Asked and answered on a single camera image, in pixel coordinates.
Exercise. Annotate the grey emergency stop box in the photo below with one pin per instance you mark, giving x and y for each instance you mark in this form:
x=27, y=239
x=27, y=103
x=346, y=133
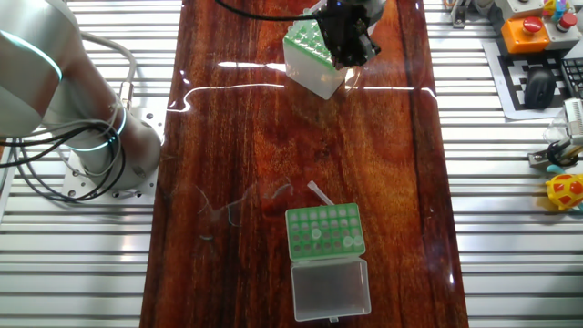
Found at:
x=560, y=38

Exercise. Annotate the black keyboard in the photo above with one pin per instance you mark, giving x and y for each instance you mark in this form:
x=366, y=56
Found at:
x=575, y=77

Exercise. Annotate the grey control button box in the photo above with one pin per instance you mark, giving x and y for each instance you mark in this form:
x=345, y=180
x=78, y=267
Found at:
x=519, y=9

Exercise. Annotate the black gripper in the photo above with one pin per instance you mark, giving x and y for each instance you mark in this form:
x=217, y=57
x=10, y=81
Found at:
x=344, y=23

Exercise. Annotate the green clear pipette tip box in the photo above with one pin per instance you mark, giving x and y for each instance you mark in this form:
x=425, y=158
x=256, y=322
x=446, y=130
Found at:
x=325, y=282
x=309, y=73

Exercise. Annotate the yellow orange turtle toy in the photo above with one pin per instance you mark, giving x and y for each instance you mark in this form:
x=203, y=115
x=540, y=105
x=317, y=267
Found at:
x=567, y=191

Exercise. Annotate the black computer mouse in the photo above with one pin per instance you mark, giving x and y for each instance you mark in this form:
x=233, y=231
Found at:
x=539, y=89

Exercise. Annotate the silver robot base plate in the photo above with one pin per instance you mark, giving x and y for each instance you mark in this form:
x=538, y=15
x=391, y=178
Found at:
x=152, y=123

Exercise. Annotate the small silver metal bracket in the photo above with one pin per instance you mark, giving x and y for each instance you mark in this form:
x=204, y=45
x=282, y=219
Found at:
x=537, y=158

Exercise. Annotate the small colourful plastic toy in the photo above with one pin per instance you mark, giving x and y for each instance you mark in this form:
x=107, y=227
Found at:
x=553, y=8

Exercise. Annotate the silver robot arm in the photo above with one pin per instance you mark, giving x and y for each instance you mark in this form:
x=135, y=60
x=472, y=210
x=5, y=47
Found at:
x=141, y=150

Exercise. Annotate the glossy brown wooden board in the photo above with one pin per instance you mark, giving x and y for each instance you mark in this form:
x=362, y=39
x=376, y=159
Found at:
x=255, y=150

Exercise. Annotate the orange emergency stop box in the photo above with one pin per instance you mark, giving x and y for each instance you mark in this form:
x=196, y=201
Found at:
x=519, y=41

